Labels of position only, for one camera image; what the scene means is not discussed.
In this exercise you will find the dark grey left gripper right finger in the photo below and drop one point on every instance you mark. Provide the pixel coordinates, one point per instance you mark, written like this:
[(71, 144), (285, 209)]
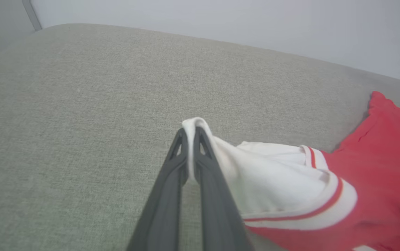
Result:
[(217, 216)]

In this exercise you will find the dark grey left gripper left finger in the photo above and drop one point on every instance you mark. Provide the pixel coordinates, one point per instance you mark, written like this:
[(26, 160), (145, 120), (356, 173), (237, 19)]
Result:
[(161, 212)]

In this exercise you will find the red and white garment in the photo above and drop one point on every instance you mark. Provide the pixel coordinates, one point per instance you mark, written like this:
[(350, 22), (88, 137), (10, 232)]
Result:
[(290, 181)]

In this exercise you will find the grey fabric sofa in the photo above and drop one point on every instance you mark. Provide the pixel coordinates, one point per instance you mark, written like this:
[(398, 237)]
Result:
[(81, 122)]

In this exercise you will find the wall baseboard strip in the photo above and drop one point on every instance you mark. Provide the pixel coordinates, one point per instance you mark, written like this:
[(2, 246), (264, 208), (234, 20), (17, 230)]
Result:
[(32, 15)]

